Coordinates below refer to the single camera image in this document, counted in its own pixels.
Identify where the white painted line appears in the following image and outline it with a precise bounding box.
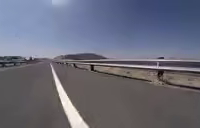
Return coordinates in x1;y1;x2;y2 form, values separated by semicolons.
49;62;90;128

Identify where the grey asphalt road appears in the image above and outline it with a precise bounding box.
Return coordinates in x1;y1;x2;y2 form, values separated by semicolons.
0;60;200;128

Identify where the dry sandy verge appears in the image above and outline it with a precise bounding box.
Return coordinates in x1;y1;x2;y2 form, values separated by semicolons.
75;63;200;91

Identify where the grey guardrail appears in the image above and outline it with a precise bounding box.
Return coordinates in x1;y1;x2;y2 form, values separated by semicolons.
0;59;28;69

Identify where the distant hill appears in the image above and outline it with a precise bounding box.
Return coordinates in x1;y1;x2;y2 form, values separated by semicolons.
53;52;108;61

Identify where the metal guardrail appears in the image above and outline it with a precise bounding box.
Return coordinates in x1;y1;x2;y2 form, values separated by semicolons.
54;58;200;83

